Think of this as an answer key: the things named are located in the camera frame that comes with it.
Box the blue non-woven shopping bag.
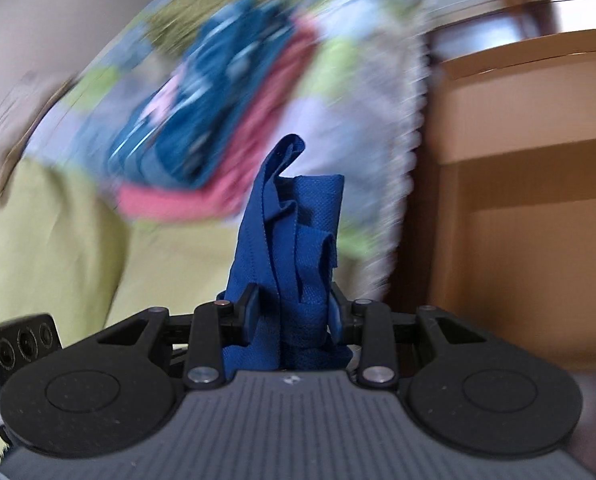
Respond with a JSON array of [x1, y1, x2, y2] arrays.
[[217, 133, 355, 374]]

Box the brown cardboard box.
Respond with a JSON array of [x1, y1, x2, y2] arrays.
[[407, 27, 596, 377]]

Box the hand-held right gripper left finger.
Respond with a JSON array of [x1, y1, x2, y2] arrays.
[[98, 282, 261, 391]]

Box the beige pillow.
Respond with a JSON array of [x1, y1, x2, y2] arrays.
[[0, 74, 79, 202]]

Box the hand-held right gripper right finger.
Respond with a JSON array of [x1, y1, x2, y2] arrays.
[[327, 282, 487, 390]]

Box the pink rolled towel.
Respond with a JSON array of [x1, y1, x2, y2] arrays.
[[116, 14, 325, 225]]

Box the patchwork quilt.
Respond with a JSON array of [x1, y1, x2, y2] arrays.
[[22, 0, 429, 302]]

